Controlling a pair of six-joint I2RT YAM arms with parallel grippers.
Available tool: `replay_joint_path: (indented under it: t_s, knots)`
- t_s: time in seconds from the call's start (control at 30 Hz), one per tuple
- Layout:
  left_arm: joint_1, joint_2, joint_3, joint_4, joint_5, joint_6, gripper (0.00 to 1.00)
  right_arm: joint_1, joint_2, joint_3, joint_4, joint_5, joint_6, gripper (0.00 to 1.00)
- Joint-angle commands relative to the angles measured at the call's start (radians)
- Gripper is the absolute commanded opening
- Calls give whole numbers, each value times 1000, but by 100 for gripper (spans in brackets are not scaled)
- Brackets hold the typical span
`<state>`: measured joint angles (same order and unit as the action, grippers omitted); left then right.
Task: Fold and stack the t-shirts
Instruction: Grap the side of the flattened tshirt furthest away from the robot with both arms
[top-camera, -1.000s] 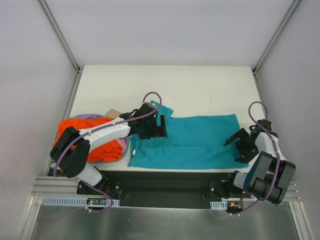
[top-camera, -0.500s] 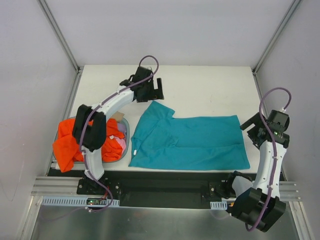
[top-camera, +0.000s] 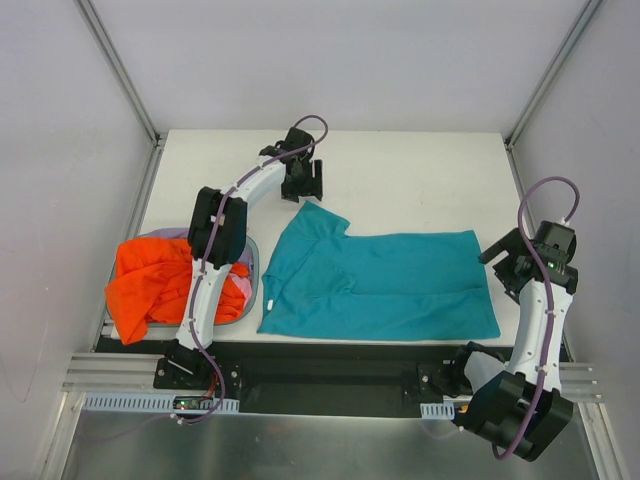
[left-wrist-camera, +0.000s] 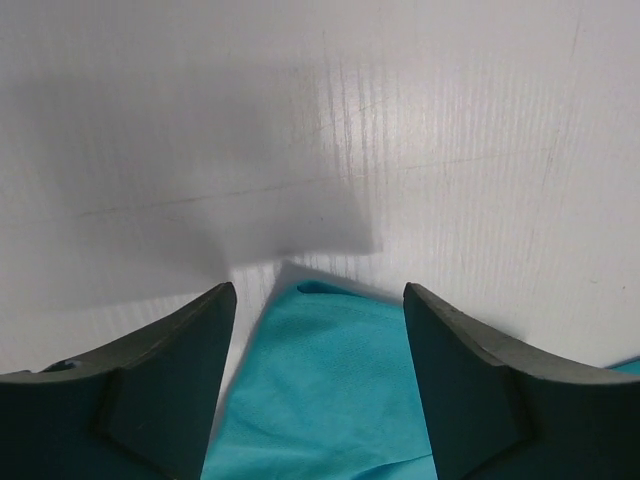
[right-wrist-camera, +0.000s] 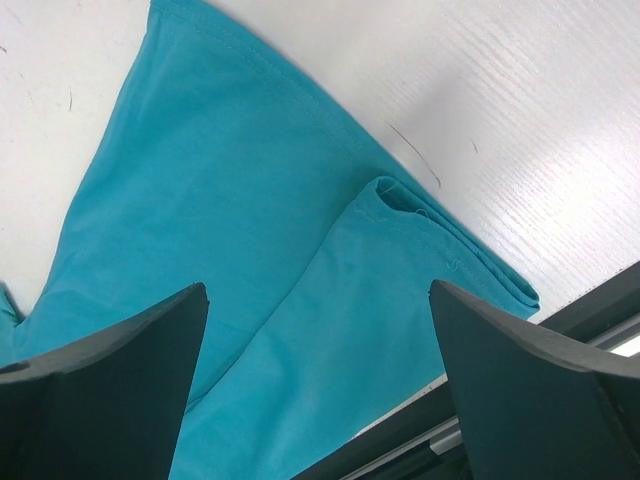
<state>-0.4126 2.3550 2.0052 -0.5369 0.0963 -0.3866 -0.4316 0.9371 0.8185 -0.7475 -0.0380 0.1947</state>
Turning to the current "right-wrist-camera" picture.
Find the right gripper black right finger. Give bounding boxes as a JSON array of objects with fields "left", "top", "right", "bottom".
[{"left": 429, "top": 281, "right": 639, "bottom": 479}]

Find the teal t shirt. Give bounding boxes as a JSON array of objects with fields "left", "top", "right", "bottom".
[{"left": 1, "top": 1, "right": 539, "bottom": 479}]

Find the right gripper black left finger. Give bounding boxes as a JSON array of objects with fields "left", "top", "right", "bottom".
[{"left": 1, "top": 283, "right": 208, "bottom": 479}]

